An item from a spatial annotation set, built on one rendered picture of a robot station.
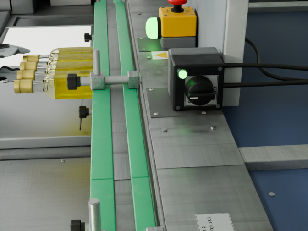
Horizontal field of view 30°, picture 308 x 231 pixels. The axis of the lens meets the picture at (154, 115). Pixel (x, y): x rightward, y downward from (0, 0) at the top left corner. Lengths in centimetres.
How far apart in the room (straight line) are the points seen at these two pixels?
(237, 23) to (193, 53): 8
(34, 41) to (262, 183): 144
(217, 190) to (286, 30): 73
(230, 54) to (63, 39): 124
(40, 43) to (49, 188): 86
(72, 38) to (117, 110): 116
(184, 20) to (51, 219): 49
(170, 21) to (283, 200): 52
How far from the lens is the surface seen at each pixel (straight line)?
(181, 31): 117
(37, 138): 144
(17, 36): 217
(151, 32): 118
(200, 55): 92
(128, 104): 98
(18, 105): 163
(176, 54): 93
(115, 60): 118
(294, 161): 82
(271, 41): 131
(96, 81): 104
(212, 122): 89
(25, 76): 146
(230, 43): 93
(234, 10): 91
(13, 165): 142
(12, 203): 129
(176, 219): 68
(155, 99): 96
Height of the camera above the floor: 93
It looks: 4 degrees down
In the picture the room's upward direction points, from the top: 92 degrees counter-clockwise
